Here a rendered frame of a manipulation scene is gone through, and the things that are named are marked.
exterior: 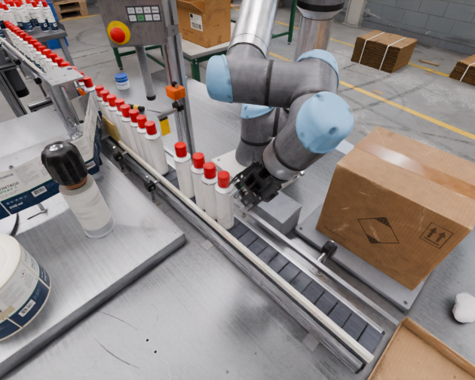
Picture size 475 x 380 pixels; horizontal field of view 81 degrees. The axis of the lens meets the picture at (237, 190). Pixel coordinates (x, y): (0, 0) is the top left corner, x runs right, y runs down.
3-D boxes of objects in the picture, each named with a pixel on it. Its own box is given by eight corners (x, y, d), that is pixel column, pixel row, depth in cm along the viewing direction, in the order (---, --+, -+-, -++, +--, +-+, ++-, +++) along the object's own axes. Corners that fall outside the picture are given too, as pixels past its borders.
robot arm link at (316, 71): (277, 41, 47) (268, 87, 42) (345, 47, 46) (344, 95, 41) (274, 79, 54) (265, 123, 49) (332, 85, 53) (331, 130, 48)
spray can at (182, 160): (178, 194, 96) (167, 144, 81) (190, 186, 98) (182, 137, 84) (187, 201, 93) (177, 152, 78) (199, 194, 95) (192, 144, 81)
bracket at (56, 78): (39, 75, 103) (38, 73, 102) (70, 67, 108) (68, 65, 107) (53, 87, 96) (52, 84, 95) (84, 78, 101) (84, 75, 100)
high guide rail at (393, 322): (132, 127, 113) (131, 124, 112) (134, 126, 113) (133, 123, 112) (393, 328, 58) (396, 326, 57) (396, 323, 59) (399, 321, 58)
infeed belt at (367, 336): (68, 107, 146) (65, 99, 143) (84, 102, 150) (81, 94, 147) (360, 369, 62) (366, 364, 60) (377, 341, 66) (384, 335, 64)
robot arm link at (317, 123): (358, 98, 41) (359, 145, 37) (314, 138, 50) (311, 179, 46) (312, 75, 39) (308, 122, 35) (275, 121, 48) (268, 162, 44)
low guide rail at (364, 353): (119, 145, 113) (117, 141, 111) (121, 144, 113) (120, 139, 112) (368, 363, 58) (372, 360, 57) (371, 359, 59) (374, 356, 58)
